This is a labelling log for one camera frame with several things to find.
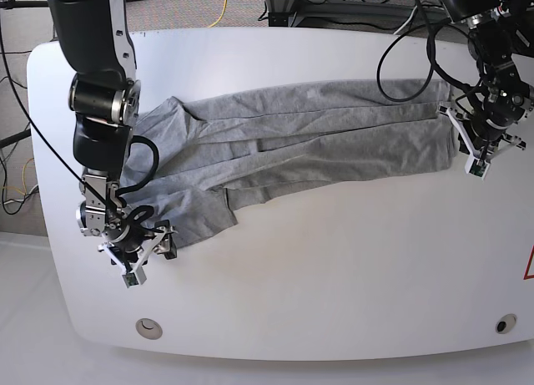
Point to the table grommet hole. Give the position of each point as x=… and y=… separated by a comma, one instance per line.
x=506, y=323
x=148, y=329

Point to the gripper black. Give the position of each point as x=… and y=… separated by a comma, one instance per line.
x=130, y=244
x=491, y=121

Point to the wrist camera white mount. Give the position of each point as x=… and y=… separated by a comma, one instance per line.
x=482, y=151
x=133, y=273

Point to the grey metal frame base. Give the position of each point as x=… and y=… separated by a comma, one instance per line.
x=290, y=13

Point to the grey T-shirt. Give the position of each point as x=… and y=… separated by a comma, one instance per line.
x=225, y=153

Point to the left table grommet hole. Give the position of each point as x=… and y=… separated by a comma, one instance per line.
x=148, y=329

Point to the black tripod stand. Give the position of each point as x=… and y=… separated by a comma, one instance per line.
x=20, y=4

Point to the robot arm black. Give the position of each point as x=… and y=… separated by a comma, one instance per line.
x=104, y=95
x=498, y=29

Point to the red warning triangle sticker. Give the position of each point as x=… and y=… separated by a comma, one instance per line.
x=529, y=272

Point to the right table grommet hole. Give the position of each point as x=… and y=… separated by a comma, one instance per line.
x=506, y=323

